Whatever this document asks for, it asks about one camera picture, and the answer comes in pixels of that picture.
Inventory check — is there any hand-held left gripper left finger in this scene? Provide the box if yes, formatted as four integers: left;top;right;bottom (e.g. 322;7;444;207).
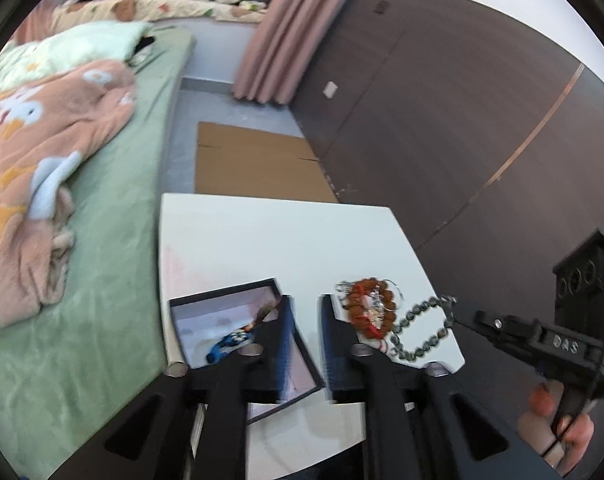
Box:
47;295;298;480

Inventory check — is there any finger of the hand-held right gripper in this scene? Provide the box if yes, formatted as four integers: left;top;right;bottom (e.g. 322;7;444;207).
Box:
448;300;539;359

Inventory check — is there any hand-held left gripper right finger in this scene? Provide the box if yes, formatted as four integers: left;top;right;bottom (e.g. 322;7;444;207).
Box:
318;295;563;480

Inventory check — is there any red string bracelet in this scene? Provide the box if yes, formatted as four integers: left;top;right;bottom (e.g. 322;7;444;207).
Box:
354;319;391;357

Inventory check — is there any large brown bead bracelet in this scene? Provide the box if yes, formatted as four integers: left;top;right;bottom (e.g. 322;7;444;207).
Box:
343;277;399;345

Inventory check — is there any silver chain bracelet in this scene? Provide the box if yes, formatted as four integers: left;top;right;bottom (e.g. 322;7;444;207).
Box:
336;280;404;322

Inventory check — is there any dark green bead bracelet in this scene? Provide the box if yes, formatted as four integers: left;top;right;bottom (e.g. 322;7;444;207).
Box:
388;296;458;362

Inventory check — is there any black jewelry box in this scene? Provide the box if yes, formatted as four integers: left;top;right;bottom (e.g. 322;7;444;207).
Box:
168;277;328;426

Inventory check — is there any person's right hand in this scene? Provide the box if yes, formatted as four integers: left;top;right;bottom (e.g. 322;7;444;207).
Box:
516;379;596;474

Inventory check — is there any flattened brown cardboard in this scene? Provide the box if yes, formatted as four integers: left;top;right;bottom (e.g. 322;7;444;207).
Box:
195;121;341;205

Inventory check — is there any bed with green sheet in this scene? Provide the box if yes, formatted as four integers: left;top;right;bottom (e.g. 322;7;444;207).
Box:
0;26;196;480

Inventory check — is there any pink duck-print blanket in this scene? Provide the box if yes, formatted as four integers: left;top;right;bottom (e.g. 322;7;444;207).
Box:
0;59;139;330

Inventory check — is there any pink curtain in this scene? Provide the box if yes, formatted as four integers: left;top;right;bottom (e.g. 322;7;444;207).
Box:
231;0;363;107

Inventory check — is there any floral window seat cushion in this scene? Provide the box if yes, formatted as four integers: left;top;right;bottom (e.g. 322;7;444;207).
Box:
51;0;271;37

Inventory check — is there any light green quilt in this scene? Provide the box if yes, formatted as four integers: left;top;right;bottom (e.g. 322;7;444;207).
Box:
0;21;156;87

